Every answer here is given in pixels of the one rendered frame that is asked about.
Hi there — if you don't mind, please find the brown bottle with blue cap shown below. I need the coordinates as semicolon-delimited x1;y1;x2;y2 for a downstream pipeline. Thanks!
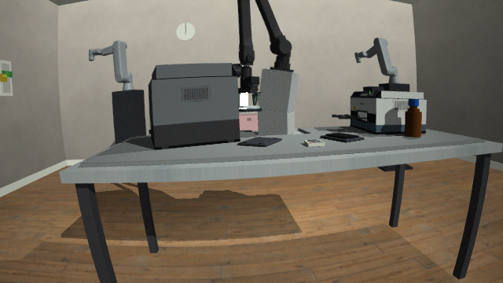
405;99;422;137

